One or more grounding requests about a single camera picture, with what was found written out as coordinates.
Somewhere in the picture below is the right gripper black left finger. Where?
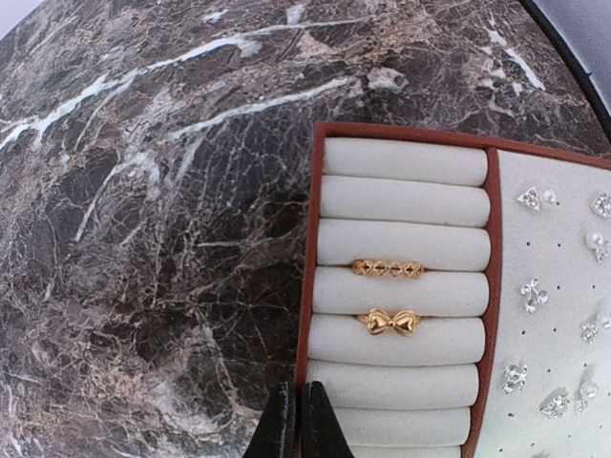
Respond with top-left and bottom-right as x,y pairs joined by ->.
246,382 -> 296,458

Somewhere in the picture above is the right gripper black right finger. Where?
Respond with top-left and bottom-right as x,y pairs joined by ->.
300,382 -> 353,458

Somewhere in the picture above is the brown ring earring tray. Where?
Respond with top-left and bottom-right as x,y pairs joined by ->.
295,123 -> 610,457

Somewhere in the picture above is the gold bow ring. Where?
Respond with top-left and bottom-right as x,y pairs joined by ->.
355,307 -> 416,338

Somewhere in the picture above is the gold heart band ring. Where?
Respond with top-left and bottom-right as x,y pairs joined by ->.
351,259 -> 425,281

